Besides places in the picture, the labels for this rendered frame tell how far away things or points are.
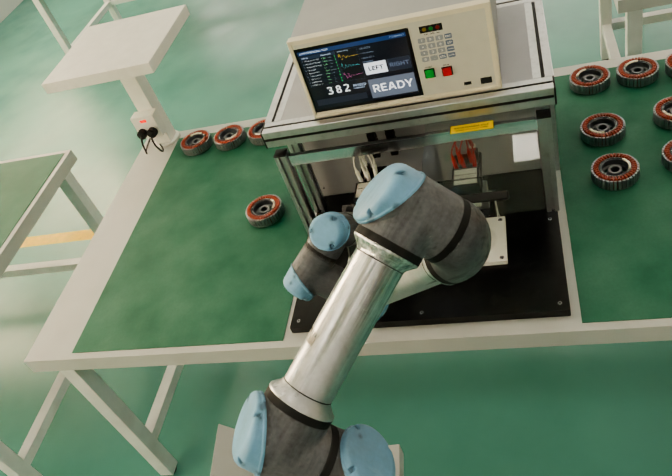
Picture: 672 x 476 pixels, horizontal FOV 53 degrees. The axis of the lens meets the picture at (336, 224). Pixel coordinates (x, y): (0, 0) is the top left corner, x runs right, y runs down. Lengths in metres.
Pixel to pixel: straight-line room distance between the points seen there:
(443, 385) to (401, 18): 1.33
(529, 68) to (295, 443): 0.96
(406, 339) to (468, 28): 0.68
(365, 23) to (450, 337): 0.70
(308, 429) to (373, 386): 1.36
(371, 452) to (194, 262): 1.00
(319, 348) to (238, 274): 0.84
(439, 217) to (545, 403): 1.34
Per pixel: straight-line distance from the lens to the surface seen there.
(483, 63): 1.51
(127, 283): 2.04
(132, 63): 2.05
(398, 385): 2.39
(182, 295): 1.89
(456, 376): 2.37
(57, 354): 1.99
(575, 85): 2.11
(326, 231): 1.32
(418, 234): 1.02
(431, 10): 1.46
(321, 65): 1.53
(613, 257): 1.64
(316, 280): 1.37
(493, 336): 1.51
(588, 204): 1.76
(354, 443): 1.11
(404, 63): 1.51
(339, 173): 1.87
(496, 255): 1.62
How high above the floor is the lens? 1.96
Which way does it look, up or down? 40 degrees down
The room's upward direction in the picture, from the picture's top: 22 degrees counter-clockwise
